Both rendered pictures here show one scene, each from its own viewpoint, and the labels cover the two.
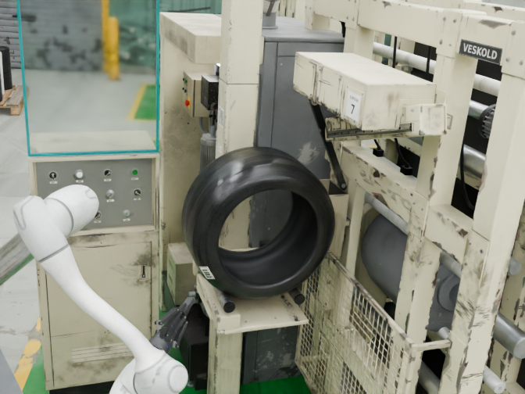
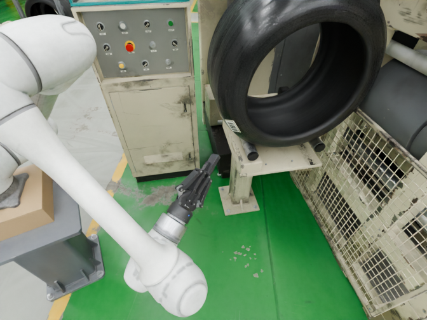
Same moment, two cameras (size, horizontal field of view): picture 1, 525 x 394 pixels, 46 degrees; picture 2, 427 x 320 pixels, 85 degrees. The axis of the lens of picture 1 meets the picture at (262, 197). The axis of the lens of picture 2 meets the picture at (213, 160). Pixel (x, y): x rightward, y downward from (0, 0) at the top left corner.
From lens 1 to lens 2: 1.46 m
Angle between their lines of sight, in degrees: 25
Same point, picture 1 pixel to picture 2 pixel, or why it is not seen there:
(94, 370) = (160, 167)
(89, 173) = (131, 25)
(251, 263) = (271, 108)
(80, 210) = (47, 51)
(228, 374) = (244, 180)
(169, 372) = (180, 299)
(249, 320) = (269, 163)
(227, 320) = (250, 167)
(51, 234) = not seen: outside the picture
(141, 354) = (143, 265)
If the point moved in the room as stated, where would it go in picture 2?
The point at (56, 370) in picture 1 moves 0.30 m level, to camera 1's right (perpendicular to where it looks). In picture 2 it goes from (136, 167) to (174, 172)
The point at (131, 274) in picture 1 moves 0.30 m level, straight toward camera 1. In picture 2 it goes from (176, 110) to (174, 140)
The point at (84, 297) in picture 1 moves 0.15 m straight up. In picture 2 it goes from (65, 181) to (26, 124)
